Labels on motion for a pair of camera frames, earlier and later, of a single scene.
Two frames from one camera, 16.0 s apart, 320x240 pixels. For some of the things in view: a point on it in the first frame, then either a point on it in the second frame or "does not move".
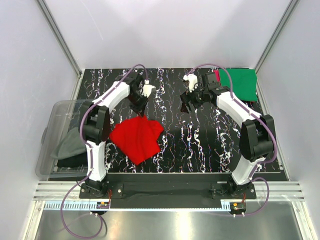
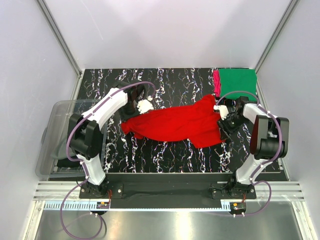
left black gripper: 139,109 -> 124,116
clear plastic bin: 62,116 does not move
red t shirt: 137,137 -> 196,123
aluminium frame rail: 266,191 does not move
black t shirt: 80,160 does not move
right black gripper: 186,97 -> 224,129
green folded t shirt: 244,83 does not move
